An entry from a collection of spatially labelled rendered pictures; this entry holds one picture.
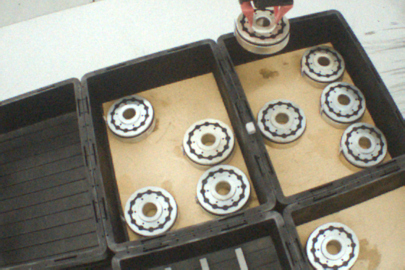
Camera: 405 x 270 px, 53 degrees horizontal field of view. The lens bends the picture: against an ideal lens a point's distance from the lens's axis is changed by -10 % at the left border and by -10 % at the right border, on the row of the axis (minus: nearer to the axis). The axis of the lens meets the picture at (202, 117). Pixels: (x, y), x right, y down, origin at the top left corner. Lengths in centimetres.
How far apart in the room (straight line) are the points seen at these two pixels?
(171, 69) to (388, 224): 57
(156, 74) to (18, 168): 38
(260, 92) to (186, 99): 16
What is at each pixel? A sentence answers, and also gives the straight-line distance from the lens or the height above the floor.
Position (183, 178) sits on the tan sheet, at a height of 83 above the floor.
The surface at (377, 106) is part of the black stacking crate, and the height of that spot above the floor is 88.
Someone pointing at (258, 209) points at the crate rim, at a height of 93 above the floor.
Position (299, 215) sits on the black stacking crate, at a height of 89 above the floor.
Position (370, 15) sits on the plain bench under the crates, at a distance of 138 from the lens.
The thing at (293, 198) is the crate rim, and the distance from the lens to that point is 77.
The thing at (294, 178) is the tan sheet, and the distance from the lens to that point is 89.
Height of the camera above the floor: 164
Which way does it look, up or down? 58 degrees down
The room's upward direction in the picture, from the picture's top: 10 degrees counter-clockwise
